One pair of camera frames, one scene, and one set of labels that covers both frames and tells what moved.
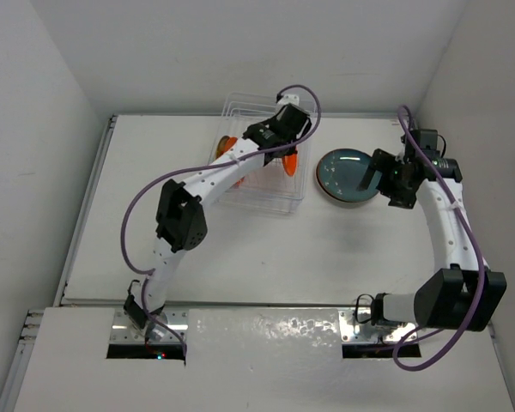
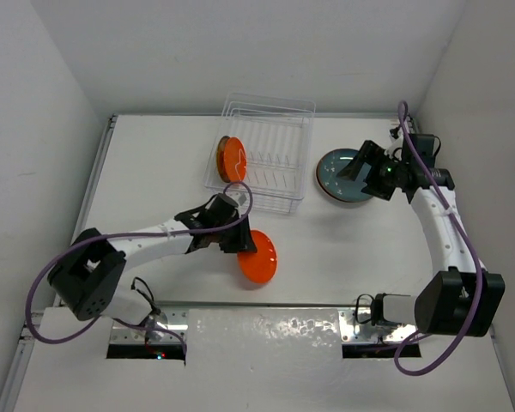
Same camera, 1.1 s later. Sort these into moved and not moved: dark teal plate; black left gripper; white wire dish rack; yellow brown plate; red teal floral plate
Moved: black left gripper
Not moved: yellow brown plate; white wire dish rack; dark teal plate; red teal floral plate
